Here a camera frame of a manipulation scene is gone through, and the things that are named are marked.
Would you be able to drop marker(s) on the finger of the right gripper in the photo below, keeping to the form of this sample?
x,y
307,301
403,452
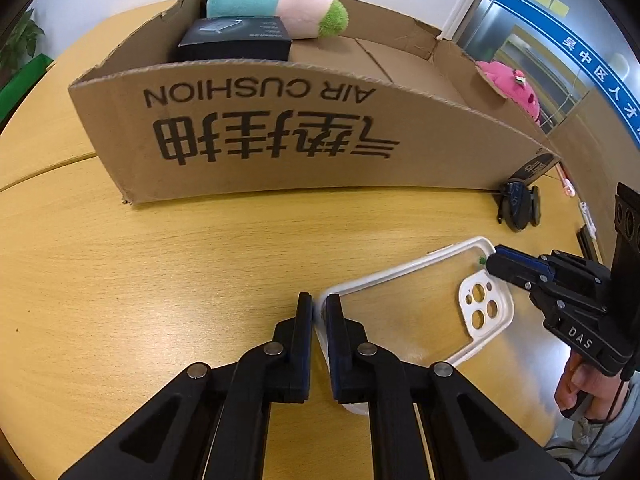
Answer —
x,y
523,272
559,268

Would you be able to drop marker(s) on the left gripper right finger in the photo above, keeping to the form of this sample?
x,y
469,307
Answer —
x,y
426,422

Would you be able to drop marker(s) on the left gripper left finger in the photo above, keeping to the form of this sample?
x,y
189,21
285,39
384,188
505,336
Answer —
x,y
210,422

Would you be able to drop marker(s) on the clear white phone case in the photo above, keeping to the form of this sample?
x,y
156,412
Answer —
x,y
443,306

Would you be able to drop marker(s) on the teal pink plush pig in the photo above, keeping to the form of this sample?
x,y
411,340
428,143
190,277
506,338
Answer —
x,y
302,19

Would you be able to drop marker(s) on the black charger box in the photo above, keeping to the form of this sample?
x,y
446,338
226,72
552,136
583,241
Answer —
x,y
244,38

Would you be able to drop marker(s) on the small white object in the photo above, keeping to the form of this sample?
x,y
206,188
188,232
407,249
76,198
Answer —
x,y
589,223

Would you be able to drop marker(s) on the person right hand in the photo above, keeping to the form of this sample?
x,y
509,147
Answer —
x,y
608,393

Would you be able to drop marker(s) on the pink pen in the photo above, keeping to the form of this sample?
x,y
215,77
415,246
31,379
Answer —
x,y
567,185

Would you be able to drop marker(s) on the pink plush bear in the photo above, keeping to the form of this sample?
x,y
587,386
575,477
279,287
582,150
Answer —
x,y
513,84

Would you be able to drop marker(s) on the brown cardboard box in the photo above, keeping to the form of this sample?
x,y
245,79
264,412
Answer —
x,y
388,103

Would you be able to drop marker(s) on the green cloth covered table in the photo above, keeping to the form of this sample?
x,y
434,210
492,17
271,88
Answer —
x,y
19,86

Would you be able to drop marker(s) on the green potted plant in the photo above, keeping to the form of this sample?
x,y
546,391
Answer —
x,y
22,42

